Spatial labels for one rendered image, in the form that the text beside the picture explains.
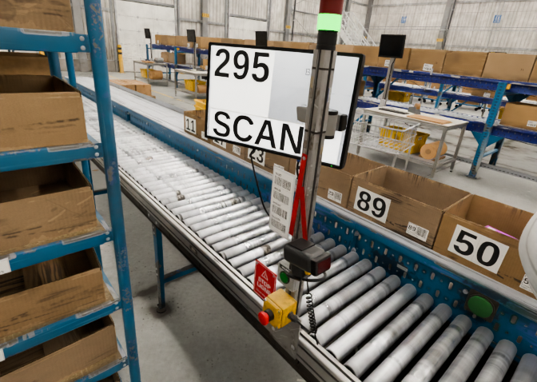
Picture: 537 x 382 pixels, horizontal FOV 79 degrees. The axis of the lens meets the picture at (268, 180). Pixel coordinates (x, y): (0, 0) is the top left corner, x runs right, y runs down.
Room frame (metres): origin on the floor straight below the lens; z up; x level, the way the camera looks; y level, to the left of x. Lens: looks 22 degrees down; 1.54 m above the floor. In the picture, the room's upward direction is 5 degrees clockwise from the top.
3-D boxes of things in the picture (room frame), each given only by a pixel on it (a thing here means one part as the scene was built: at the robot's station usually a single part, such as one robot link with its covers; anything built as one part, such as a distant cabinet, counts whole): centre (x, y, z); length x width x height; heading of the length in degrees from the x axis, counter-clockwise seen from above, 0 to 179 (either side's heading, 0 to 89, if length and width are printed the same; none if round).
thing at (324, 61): (0.78, -0.10, 1.11); 0.12 x 0.05 x 0.88; 43
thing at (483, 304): (0.86, -0.73, 0.81); 0.07 x 0.01 x 0.07; 43
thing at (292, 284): (0.76, -0.08, 0.95); 0.07 x 0.03 x 0.07; 43
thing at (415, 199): (1.30, -0.61, 0.97); 0.39 x 0.29 x 0.17; 43
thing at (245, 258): (1.24, -0.05, 0.72); 0.52 x 0.05 x 0.05; 133
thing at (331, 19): (0.78, -0.10, 1.62); 0.05 x 0.05 x 0.06
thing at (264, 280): (0.82, -0.03, 0.85); 0.16 x 0.01 x 0.13; 43
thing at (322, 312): (0.95, -0.31, 0.72); 0.52 x 0.05 x 0.05; 133
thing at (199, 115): (2.47, 0.46, 0.96); 0.39 x 0.29 x 0.17; 43
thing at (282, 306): (0.71, -0.08, 0.84); 0.15 x 0.09 x 0.07; 43
